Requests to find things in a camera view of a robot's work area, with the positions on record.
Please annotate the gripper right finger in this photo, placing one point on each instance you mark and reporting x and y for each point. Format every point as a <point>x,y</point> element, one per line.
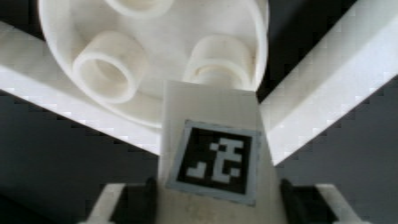
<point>315,205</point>

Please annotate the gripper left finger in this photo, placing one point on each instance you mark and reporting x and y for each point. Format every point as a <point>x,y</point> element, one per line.
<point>125,204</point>

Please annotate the white front rail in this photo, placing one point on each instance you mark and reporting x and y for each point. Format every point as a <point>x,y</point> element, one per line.
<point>34,80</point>

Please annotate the white stool leg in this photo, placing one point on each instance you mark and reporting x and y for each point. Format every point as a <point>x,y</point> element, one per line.
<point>217,181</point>

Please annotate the white right rail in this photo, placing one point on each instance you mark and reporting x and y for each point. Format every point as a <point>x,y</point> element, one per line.
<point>343,71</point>

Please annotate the white rail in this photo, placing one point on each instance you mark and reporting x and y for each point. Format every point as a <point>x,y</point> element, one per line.
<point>34,80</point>
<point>343,71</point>

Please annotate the white round stool seat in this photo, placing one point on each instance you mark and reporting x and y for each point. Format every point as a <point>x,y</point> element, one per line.
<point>134,42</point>

